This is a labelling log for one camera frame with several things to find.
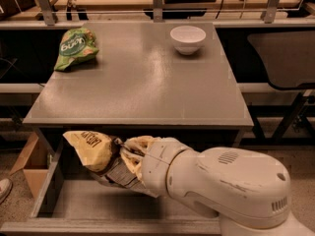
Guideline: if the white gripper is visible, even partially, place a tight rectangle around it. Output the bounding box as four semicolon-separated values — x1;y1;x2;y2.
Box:
120;136;195;197

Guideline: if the open grey top drawer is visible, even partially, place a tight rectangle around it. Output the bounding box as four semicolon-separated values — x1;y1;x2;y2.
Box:
1;143;221;236

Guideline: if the dark grey chair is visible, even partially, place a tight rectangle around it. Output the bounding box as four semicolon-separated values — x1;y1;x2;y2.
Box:
248;30;315;90

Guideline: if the metal bracket post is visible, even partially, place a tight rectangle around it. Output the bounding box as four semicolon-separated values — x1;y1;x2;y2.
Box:
37;0;57;26
261;0;280;24
153;0;162;23

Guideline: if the cardboard box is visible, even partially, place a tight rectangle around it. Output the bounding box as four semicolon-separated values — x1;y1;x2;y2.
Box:
10;133;48;199

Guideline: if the right metal bracket post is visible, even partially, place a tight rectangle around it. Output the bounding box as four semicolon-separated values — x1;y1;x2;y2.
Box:
261;0;280;24

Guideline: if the middle metal bracket post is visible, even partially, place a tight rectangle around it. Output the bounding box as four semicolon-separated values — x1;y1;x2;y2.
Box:
153;0;162;23

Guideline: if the white bowl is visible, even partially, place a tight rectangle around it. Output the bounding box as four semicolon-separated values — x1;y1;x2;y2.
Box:
170;26;207;55

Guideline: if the green chip bag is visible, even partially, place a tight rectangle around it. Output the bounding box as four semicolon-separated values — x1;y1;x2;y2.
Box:
54;28;98;71

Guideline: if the brown chip bag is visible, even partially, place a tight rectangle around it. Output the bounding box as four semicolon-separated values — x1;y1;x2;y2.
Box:
63;131;157;198

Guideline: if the left metal bracket post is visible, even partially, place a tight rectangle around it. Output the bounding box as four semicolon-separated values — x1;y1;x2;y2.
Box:
37;0;57;26

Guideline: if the grey cabinet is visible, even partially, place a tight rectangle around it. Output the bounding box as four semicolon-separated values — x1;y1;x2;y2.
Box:
24;22;253;137

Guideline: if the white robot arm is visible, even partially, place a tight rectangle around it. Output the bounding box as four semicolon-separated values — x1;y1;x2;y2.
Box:
120;137;315;236

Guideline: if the white red shoe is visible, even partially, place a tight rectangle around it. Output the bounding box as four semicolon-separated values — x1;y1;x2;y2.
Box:
0;178;13;204

